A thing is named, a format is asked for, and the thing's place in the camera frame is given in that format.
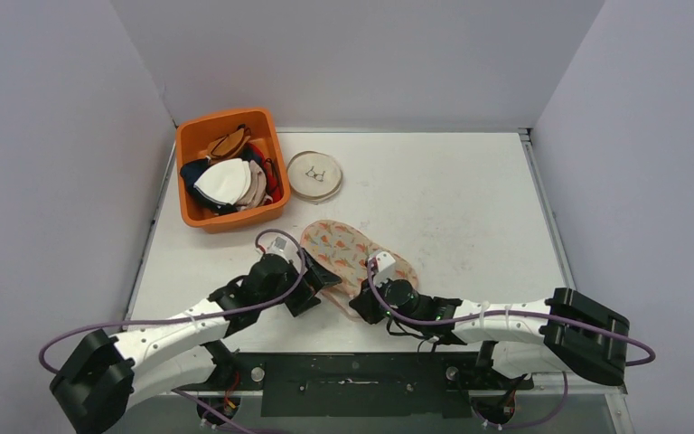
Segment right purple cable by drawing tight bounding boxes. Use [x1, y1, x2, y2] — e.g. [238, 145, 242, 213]
[366, 257, 657, 367]

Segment purple cable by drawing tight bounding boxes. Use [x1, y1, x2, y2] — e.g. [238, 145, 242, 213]
[366, 257, 657, 367]
[38, 229, 307, 375]

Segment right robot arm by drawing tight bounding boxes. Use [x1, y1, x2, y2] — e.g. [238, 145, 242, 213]
[349, 279, 630, 388]

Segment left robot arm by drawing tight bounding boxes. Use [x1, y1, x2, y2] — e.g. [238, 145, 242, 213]
[50, 253, 342, 433]

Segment white mesh laundry bag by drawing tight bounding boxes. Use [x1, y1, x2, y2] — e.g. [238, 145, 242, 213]
[286, 151, 343, 203]

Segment orange bra black straps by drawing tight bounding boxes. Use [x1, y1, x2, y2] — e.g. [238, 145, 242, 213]
[204, 124, 254, 162]

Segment navy blue garment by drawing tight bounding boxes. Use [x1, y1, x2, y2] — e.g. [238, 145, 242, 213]
[180, 147, 269, 216]

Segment red garment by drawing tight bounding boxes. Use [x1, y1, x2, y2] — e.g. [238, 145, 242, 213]
[247, 144, 283, 203]

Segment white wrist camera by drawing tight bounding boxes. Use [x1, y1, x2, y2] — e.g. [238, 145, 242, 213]
[367, 250, 397, 288]
[266, 235, 297, 261]

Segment beige bra in bin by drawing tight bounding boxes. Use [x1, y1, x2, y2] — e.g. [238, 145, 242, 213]
[235, 161, 267, 211]

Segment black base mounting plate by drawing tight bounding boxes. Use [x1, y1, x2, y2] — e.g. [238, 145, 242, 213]
[184, 352, 534, 419]

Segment carrot print bra case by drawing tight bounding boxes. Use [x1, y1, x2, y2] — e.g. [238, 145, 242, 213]
[299, 220, 389, 321]

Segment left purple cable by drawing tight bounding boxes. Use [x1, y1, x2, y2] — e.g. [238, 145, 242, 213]
[38, 229, 307, 375]

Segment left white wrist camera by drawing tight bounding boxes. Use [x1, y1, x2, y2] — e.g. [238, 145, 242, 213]
[266, 235, 297, 261]

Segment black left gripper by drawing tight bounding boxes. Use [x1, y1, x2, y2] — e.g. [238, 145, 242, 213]
[259, 249, 342, 316]

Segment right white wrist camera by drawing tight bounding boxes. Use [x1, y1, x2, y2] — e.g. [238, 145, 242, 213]
[367, 250, 397, 288]

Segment orange plastic bin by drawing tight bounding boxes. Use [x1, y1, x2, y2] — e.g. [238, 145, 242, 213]
[174, 107, 292, 233]

